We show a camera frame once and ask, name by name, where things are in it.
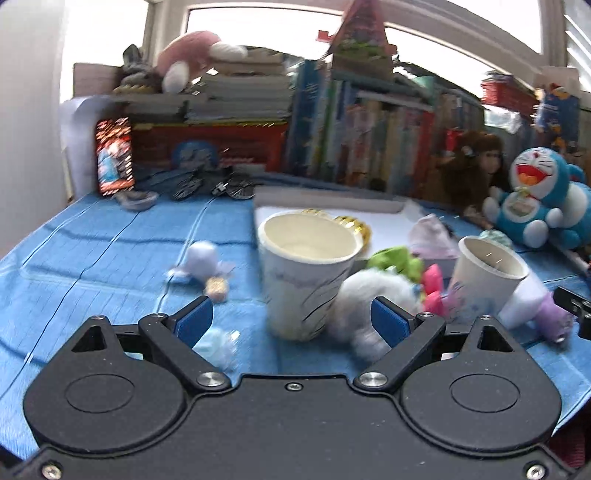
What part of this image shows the white octopus plush toy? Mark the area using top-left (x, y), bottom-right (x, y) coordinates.
top-left (168, 242), bottom-right (236, 282)

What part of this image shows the grey rope with carabiner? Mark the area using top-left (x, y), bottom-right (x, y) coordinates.
top-left (115, 190), bottom-right (160, 212)

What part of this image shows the black model bicycle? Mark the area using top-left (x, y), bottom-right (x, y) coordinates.
top-left (171, 166), bottom-right (257, 201)

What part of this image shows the pale lined notebook board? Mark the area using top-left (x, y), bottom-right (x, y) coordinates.
top-left (73, 62), bottom-right (125, 97)

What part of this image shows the bright pink soft toy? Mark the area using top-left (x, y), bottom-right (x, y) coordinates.
top-left (420, 263), bottom-right (451, 317)

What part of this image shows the white cardboard box tray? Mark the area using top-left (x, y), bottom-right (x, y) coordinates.
top-left (254, 185), bottom-right (422, 259)

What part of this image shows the small yellow toy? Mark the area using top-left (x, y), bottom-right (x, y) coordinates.
top-left (203, 276), bottom-right (230, 303)

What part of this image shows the brown monkey plush toy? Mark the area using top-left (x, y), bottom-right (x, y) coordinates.
top-left (436, 131), bottom-right (509, 229)

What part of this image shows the small white paper cup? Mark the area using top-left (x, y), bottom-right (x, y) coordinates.
top-left (445, 235), bottom-right (532, 324)

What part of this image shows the pale pink plush toy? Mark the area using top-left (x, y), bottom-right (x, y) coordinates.
top-left (409, 215), bottom-right (462, 278)

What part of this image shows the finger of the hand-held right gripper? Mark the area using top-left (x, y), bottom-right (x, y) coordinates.
top-left (554, 285), bottom-right (591, 342)

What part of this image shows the pale blue candy wrapper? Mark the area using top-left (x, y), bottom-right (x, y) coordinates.
top-left (194, 330), bottom-right (241, 370)

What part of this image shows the purple white plush toy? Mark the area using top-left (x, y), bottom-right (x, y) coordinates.
top-left (499, 272), bottom-right (578, 344)

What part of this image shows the teal white round toy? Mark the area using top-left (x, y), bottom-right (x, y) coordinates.
top-left (478, 228), bottom-right (513, 250)

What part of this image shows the stack of flat books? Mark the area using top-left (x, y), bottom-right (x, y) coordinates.
top-left (113, 53), bottom-right (294, 123)

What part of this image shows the large white paper cup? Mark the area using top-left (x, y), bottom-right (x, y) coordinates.
top-left (256, 210), bottom-right (363, 342)

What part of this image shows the grey plush toy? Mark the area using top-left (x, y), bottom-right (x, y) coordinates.
top-left (117, 44), bottom-right (162, 90)

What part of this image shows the blue cat plush toy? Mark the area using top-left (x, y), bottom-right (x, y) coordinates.
top-left (482, 147), bottom-right (591, 252)

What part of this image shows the pink white plush toy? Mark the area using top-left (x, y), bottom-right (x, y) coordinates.
top-left (154, 30), bottom-right (247, 93)

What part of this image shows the white fluffy plush toy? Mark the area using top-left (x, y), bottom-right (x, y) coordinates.
top-left (330, 268), bottom-right (426, 361)

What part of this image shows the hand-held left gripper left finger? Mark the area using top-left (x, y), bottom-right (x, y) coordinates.
top-left (69, 295), bottom-right (232, 394)

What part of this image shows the blue checked tablecloth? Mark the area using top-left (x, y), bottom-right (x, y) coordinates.
top-left (0, 175), bottom-right (591, 462)

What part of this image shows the small red basket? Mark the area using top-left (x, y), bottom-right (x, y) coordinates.
top-left (480, 71), bottom-right (539, 118)

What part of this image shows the small Doraemon figure on shelf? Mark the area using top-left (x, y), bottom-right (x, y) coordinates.
top-left (533, 83), bottom-right (583, 151)

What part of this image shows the green soft toy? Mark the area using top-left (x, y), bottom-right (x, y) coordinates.
top-left (367, 247), bottom-right (426, 282)

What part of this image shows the smartphone with lit screen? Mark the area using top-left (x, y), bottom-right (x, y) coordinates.
top-left (95, 117), bottom-right (137, 193)

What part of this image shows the red plastic basket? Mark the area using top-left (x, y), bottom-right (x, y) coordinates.
top-left (131, 122), bottom-right (289, 174)

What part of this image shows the house shaped cardboard box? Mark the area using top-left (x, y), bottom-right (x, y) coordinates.
top-left (318, 0), bottom-right (398, 81)

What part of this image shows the clear plastic bag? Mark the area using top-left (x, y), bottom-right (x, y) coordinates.
top-left (489, 111), bottom-right (527, 134)

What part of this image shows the row of upright books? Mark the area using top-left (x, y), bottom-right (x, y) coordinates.
top-left (284, 60), bottom-right (485, 195)

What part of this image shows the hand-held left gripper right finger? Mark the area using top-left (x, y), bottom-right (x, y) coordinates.
top-left (353, 296), bottom-right (518, 394)

